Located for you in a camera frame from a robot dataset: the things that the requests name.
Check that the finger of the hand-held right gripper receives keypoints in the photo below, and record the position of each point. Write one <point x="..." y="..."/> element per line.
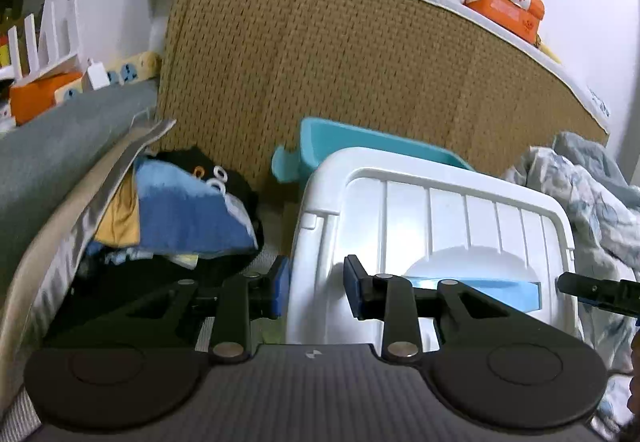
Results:
<point x="600" y="292"/>

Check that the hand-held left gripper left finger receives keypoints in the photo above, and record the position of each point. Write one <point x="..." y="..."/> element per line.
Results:
<point x="281" y="287"/>

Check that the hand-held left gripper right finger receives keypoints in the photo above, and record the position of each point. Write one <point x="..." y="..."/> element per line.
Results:
<point x="352" y="287"/>

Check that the white plastic basket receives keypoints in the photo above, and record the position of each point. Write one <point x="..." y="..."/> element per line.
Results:
<point x="350" y="222"/>

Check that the teal plastic bin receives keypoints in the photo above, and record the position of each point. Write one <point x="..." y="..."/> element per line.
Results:
<point x="350" y="142"/>

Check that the grey woven bed mat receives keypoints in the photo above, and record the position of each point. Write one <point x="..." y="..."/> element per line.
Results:
<point x="270" y="242"/>

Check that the floral white blue blanket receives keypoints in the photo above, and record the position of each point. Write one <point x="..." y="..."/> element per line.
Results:
<point x="590" y="202"/>

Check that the black printed garment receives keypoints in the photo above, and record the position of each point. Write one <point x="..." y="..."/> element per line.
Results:
<point x="240" y="192"/>

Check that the light patterned cloth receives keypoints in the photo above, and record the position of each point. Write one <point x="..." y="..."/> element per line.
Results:
<point x="175" y="259"/>

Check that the blue and white cloth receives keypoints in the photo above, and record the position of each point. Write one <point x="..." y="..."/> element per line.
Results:
<point x="190" y="217"/>

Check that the yellow cloth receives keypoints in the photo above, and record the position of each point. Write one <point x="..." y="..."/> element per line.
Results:
<point x="120" y="222"/>

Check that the brown woven rattan mattress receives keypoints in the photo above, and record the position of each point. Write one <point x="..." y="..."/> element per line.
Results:
<point x="325" y="62"/>

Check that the yellow soft object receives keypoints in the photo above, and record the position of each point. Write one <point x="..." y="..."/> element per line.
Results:
<point x="547" y="50"/>

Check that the silver beige sheet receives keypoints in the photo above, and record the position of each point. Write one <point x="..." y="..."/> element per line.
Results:
<point x="30" y="282"/>

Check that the grey cushion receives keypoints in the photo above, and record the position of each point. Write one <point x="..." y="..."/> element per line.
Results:
<point x="60" y="147"/>

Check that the yellow power strip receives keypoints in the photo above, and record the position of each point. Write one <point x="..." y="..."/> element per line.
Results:
<point x="135" y="70"/>

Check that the white charger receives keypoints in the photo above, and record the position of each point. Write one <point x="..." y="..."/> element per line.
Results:
<point x="97" y="75"/>

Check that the orange first aid box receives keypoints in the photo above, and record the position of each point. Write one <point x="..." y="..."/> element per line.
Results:
<point x="500" y="2"/>

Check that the white antenna router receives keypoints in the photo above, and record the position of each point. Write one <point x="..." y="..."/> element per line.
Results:
<point x="65" y="22"/>

